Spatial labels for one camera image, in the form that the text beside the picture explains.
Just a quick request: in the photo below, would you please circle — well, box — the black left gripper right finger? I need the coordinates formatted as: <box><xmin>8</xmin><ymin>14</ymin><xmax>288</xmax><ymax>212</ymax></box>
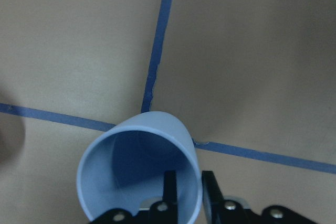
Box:
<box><xmin>202</xmin><ymin>170</ymin><xmax>251</xmax><ymax>223</ymax></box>

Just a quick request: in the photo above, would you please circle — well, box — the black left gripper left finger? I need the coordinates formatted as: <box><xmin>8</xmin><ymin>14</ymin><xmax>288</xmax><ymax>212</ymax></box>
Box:
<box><xmin>148</xmin><ymin>170</ymin><xmax>178</xmax><ymax>224</ymax></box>

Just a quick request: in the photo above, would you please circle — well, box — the blue cup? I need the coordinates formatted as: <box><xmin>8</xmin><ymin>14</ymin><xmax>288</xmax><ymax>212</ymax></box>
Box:
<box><xmin>76</xmin><ymin>111</ymin><xmax>203</xmax><ymax>223</ymax></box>

